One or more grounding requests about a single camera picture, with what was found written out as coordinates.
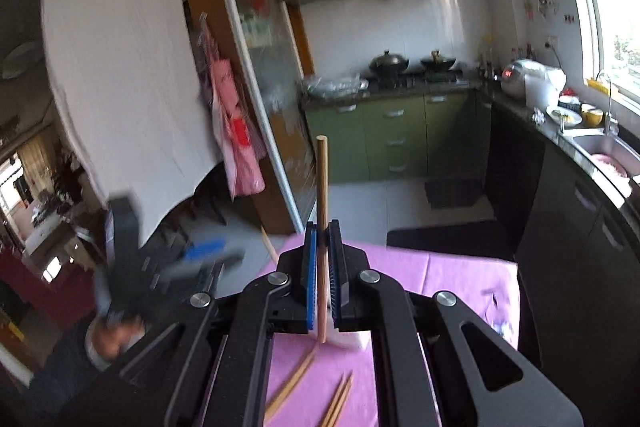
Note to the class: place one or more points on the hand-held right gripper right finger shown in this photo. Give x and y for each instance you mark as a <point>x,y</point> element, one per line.
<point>334,279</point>

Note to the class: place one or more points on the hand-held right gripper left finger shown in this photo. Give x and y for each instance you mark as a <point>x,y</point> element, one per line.
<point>311,279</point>

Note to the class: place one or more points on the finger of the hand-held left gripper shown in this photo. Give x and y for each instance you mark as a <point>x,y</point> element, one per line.
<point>207,249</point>

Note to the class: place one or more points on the wooden chopstick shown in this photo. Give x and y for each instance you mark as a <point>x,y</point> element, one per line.
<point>322,187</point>
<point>292,382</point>
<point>334,403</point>
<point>345,394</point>
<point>267,244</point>

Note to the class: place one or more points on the white plastic utensil holder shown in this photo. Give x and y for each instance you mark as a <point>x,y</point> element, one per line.
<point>352,341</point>

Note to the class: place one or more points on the person's left forearm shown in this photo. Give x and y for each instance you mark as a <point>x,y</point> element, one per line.
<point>65,377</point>

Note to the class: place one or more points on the person's left hand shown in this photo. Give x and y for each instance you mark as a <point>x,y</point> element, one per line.
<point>114,343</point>

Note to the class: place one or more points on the red cabinet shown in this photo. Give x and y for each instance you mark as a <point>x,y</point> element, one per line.
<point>45,292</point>

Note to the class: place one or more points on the purple floral tablecloth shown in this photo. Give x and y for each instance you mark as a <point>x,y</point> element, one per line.
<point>450,272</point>

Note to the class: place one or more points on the pink apron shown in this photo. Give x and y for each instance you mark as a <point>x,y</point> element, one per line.
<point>235,132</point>

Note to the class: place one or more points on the large dark floor mat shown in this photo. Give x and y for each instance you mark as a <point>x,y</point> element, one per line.
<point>450,239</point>

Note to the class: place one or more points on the small dark floor mat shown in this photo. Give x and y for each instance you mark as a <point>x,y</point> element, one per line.
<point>452,196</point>

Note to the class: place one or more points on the green lower cabinets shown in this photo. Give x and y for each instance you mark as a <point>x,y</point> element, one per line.
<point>400,132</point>

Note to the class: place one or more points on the white hanging sheet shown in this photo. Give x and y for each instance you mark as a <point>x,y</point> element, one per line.
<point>115,82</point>

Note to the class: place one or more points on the clear plastic bag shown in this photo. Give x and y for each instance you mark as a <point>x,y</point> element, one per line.
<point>332,88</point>

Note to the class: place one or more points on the checked apron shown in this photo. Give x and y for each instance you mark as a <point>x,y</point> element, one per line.
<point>206,57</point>

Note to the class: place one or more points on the glass sliding door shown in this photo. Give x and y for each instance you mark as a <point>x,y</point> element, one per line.
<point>260,57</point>

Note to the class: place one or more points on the gas stove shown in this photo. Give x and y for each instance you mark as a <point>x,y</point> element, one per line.
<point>415,81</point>

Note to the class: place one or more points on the black wok with lid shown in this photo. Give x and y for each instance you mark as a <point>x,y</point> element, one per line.
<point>438,63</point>
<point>387,64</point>

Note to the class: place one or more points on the dark counter cabinets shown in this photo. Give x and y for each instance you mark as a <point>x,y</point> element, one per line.
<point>560,232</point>

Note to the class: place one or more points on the condiment bottles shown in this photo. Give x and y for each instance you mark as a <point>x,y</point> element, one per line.
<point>487,62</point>

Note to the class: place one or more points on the white rice cooker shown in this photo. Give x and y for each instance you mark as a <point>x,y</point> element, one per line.
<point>532,82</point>

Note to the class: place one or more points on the white plate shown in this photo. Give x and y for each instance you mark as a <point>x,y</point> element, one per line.
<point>564,115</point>

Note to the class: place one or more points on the steel sink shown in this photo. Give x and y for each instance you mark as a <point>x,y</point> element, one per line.
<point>595,152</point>

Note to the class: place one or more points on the yellow bowl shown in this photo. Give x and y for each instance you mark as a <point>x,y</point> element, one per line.
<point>592,117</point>

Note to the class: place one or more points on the small steel faucet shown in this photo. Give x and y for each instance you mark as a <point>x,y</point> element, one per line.
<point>608,107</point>

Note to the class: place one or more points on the yellow sill container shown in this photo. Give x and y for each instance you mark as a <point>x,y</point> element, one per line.
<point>597,84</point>

